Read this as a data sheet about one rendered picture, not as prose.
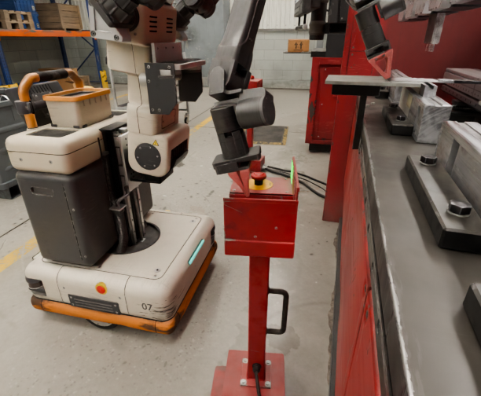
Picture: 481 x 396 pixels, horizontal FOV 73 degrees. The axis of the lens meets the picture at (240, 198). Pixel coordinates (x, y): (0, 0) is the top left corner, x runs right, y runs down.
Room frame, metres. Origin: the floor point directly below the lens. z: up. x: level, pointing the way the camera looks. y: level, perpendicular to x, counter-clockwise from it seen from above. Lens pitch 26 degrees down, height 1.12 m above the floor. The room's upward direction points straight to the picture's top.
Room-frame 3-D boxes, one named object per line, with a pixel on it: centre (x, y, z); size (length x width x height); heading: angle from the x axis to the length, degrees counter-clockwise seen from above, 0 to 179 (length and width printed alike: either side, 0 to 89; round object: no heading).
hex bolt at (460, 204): (0.39, -0.29, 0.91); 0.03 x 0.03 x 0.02
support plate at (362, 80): (1.09, -0.41, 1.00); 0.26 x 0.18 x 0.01; 73
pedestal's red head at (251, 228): (0.72, -0.05, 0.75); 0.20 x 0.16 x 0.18; 175
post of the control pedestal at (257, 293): (0.72, -0.05, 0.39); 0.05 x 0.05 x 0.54; 85
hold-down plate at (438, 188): (0.48, -0.32, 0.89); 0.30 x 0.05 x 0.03; 163
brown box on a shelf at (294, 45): (3.54, -0.57, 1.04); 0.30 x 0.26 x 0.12; 167
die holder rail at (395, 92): (1.57, -0.71, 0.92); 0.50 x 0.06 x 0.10; 163
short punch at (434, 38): (1.04, -0.55, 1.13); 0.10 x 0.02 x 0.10; 163
